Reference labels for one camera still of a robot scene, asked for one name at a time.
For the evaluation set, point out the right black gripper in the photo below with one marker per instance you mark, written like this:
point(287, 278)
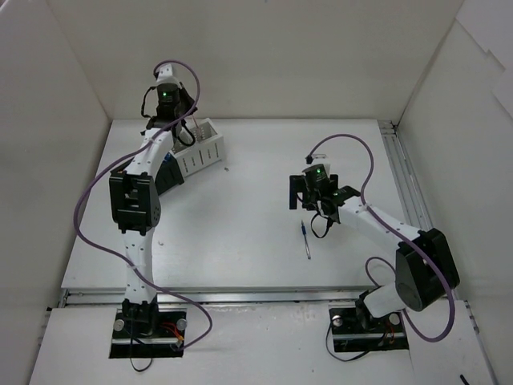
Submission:
point(294, 192)

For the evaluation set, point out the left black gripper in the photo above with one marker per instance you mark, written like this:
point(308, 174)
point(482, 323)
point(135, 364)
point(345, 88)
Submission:
point(186, 107)

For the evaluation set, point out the red pen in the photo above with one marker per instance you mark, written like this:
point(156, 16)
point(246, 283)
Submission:
point(197, 129)

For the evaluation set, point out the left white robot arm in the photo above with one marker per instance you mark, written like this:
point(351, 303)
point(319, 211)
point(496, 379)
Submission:
point(135, 202)

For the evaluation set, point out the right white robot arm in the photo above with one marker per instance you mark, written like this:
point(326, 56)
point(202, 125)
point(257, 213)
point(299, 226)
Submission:
point(382, 230)

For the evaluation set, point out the blue pen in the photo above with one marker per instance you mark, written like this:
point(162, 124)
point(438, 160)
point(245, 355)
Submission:
point(304, 234)

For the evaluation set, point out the white slotted container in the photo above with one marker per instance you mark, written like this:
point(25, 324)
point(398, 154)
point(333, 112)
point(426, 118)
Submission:
point(205, 152)

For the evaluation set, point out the black slotted container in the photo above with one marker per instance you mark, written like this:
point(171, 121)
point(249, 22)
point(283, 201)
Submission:
point(169, 175)

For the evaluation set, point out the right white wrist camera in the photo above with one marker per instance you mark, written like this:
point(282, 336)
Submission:
point(318, 159)

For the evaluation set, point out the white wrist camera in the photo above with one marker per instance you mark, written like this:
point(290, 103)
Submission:
point(165, 74)
point(318, 159)

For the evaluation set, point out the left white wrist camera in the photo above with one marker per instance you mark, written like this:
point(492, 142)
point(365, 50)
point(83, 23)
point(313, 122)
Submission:
point(165, 74)

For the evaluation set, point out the aluminium side rail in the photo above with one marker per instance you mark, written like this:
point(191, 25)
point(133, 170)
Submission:
point(417, 200)

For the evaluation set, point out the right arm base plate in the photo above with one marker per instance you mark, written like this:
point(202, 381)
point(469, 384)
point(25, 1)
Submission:
point(352, 333)

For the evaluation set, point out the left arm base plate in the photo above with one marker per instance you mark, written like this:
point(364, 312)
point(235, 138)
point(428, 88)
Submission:
point(165, 340)

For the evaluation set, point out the aluminium front rail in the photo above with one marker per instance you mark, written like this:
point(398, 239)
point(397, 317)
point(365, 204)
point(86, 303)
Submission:
point(237, 295)

